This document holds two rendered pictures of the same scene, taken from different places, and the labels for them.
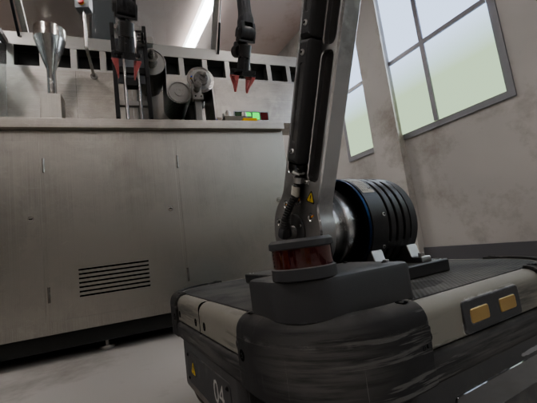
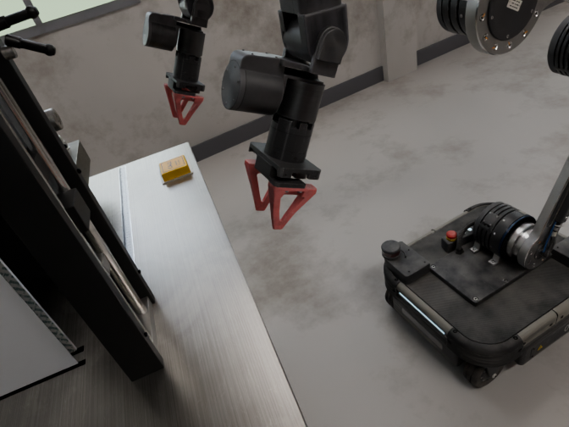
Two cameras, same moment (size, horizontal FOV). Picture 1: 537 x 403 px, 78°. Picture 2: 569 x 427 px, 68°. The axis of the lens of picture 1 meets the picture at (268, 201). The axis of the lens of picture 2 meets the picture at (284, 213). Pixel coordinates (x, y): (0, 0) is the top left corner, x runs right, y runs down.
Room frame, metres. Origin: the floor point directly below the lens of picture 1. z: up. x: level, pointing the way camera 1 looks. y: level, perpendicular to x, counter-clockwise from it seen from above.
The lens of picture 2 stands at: (1.13, 0.99, 1.41)
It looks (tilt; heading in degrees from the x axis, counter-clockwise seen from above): 36 degrees down; 281
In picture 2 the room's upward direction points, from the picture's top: 15 degrees counter-clockwise
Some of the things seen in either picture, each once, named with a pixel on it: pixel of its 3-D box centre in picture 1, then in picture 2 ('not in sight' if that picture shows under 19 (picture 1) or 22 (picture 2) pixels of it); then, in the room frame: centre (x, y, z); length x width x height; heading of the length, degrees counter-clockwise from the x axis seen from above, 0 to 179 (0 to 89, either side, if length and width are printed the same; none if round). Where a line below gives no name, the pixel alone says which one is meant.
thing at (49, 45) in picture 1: (52, 93); not in sight; (1.55, 0.99, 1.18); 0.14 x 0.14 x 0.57
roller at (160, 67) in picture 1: (150, 74); not in sight; (1.75, 0.56, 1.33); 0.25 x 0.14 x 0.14; 22
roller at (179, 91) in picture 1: (177, 101); not in sight; (1.79, 0.44, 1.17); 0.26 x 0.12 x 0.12; 22
